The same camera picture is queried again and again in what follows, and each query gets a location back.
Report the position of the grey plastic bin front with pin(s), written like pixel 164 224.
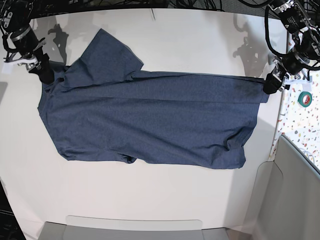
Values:
pixel 89 228

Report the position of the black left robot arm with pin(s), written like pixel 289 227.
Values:
pixel 306 38

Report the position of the grey plastic bin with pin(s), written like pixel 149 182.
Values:
pixel 285 201
pixel 89 228

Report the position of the terrazzo patterned side table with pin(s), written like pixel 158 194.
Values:
pixel 299 115

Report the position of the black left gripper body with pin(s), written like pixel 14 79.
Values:
pixel 291 64

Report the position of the navy blue t-shirt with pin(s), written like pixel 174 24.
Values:
pixel 104 107

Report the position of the grey plastic bin right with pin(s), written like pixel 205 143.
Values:
pixel 285 201

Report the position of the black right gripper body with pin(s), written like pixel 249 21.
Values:
pixel 27 44

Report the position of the green tape roll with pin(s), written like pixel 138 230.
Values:
pixel 305 99

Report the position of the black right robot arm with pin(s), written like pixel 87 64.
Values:
pixel 15 15

